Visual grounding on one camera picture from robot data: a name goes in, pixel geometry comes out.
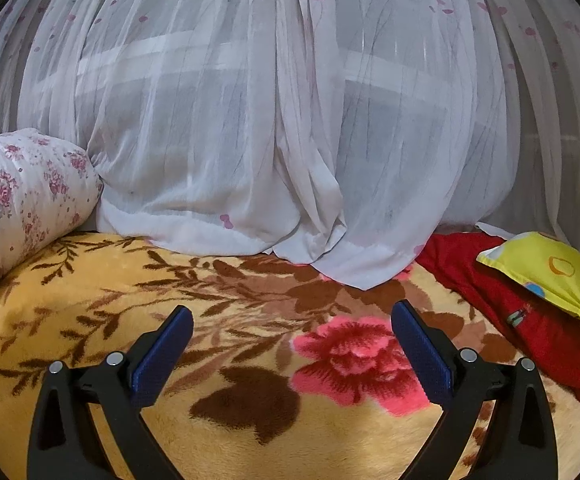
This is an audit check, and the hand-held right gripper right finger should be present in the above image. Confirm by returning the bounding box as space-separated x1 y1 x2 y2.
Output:
391 299 561 480

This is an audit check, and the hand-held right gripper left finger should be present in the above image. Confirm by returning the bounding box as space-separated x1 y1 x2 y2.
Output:
26 305 195 480

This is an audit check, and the pink floral white pillow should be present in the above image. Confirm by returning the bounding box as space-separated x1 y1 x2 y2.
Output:
0 127 105 307

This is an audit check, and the yellow floral plush blanket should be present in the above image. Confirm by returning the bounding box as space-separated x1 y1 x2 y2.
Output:
0 230 580 480

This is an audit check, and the red fleece blanket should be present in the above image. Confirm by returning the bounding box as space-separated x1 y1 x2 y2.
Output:
414 232 580 441

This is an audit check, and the white paper sheet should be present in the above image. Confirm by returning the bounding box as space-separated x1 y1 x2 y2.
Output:
474 220 518 240

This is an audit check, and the yellow circle print pillow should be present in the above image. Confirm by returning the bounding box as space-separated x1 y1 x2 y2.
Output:
476 231 580 346

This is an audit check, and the sheer white dotted curtain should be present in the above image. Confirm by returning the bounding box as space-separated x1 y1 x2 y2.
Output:
0 0 580 291

